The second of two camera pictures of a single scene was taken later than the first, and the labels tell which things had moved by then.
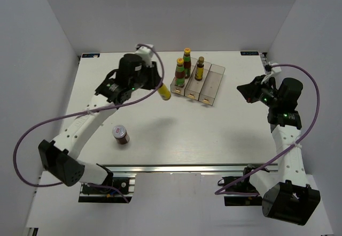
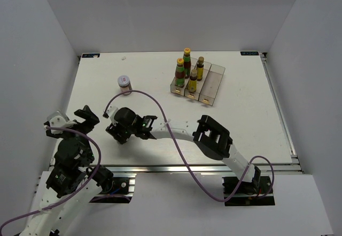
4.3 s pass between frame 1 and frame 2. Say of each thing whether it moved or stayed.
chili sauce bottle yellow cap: stayed
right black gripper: moved
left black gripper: moved
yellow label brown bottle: stayed
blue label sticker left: stayed
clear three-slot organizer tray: stayed
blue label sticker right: stayed
